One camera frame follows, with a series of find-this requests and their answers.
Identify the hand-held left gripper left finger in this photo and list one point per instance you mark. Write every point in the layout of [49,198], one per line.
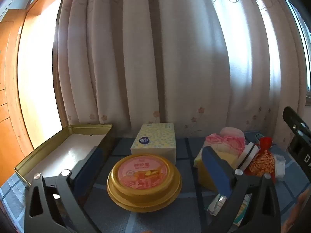
[88,172]

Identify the gold round container pink lid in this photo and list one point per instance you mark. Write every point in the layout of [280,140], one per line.
[143,174]

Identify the pale floral curtain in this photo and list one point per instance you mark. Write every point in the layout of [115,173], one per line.
[170,53]

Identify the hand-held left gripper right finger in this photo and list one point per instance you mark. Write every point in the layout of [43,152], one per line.
[216,172]

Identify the clear plastic packet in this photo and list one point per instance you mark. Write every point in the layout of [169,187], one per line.
[279,167]

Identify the window frame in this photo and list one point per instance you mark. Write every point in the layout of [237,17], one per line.
[305,41]

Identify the gold metal tin box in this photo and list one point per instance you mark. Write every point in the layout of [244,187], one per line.
[55,155]

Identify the pink fluffy cloth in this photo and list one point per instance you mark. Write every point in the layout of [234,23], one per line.
[232,132]

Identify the wooden door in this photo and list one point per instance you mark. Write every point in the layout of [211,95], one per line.
[9,102]

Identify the yellow dotted tissue box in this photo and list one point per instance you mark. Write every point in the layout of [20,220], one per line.
[155,138]

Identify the teal white packet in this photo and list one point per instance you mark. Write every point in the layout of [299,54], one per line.
[243,211]

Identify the yellow sponge block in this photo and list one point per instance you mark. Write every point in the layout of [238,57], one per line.
[228,159]

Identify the blue plaid blanket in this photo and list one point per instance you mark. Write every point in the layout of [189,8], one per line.
[189,211]

